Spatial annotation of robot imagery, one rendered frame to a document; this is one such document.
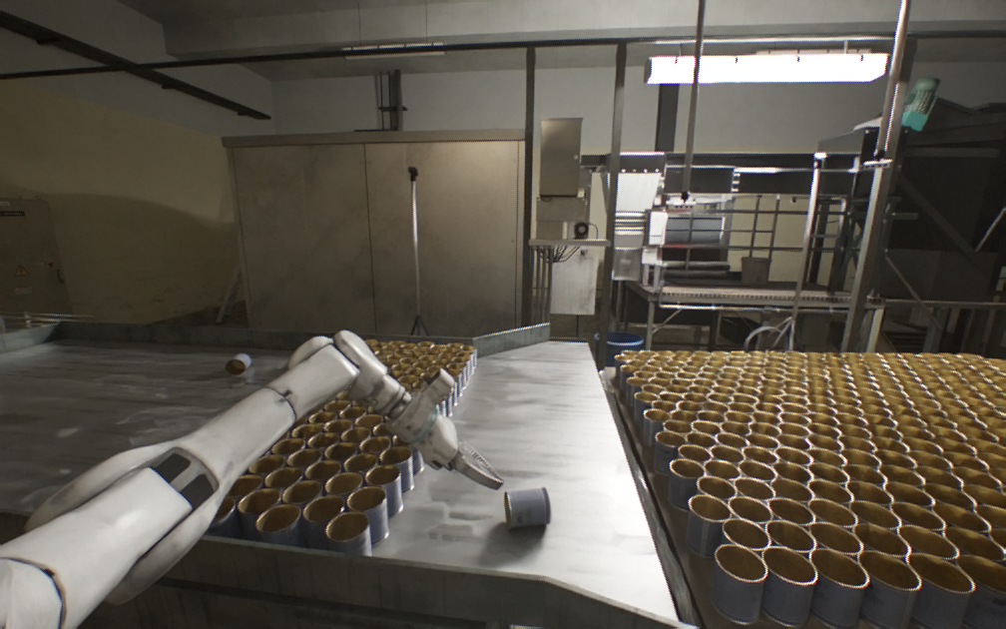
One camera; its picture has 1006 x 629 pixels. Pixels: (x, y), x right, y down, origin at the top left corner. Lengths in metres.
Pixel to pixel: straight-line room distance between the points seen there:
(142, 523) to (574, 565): 0.61
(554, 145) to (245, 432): 2.70
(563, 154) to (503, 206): 0.61
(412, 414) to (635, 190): 3.22
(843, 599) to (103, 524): 0.85
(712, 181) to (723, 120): 5.86
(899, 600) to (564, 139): 2.70
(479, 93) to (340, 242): 6.29
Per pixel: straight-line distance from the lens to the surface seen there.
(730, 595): 0.77
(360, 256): 3.55
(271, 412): 0.55
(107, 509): 0.44
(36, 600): 0.34
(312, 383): 0.59
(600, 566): 0.82
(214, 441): 0.53
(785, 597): 0.79
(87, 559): 0.41
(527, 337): 1.92
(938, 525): 1.05
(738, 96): 9.82
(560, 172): 2.94
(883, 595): 0.85
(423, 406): 0.68
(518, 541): 0.84
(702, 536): 0.85
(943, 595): 0.89
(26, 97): 7.68
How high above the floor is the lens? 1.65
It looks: 13 degrees down
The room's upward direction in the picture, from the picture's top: 1 degrees clockwise
